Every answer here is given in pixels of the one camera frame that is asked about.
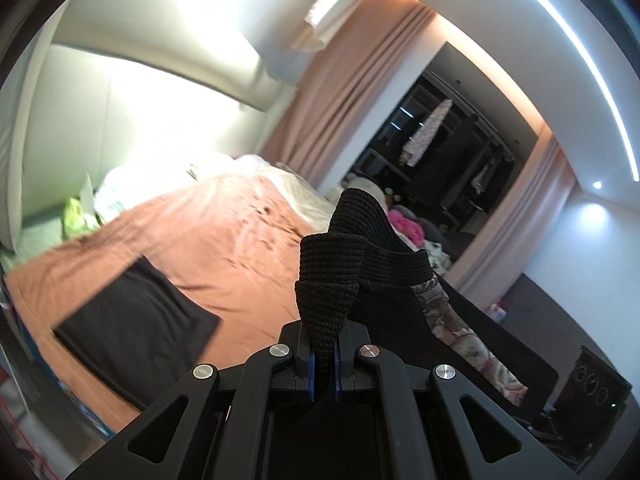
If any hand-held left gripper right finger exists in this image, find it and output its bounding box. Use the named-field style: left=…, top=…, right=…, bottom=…
left=330, top=321, right=583, bottom=480

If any pink curtain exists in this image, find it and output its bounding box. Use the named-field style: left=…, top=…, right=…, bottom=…
left=450, top=137, right=581, bottom=301
left=262, top=2, right=438, bottom=196

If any white black patterned cloth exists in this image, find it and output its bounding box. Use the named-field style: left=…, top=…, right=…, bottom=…
left=425, top=242, right=453, bottom=276

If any cream duvet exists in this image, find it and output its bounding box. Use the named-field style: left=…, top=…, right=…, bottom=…
left=235, top=152, right=341, bottom=241

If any pink plush toy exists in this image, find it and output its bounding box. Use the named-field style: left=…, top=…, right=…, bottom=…
left=387, top=207, right=426, bottom=243

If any black t-shirt with floral trim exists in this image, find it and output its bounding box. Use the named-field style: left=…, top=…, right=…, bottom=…
left=294, top=187, right=560, bottom=416

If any hanging patterned garment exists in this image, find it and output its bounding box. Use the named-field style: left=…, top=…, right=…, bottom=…
left=400, top=99, right=453, bottom=167

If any ceiling light strip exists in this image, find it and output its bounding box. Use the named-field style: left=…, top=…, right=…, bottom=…
left=487, top=0, right=640, bottom=183

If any beige plush toy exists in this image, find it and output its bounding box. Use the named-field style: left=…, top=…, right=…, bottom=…
left=345, top=174, right=388, bottom=196

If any folded black cloth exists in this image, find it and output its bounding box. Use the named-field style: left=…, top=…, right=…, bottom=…
left=51, top=255, right=223, bottom=411

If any white pillow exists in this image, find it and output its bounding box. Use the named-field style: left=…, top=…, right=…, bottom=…
left=95, top=152, right=236, bottom=221

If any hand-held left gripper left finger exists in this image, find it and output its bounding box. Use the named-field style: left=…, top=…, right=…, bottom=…
left=65, top=319, right=321, bottom=480

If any white upholstered headboard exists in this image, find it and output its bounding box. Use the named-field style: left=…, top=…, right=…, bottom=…
left=0, top=42, right=296, bottom=256

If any yellow green cloth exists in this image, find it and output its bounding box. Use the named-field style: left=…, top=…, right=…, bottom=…
left=60, top=197, right=101, bottom=236

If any white hanging cloth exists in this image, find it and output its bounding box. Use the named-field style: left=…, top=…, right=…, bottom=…
left=291, top=0, right=396, bottom=53

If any dark grey cushion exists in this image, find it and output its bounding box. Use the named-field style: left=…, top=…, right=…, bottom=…
left=420, top=217, right=476, bottom=256

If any brown blanket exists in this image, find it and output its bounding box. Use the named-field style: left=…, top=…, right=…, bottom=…
left=2, top=172, right=351, bottom=436

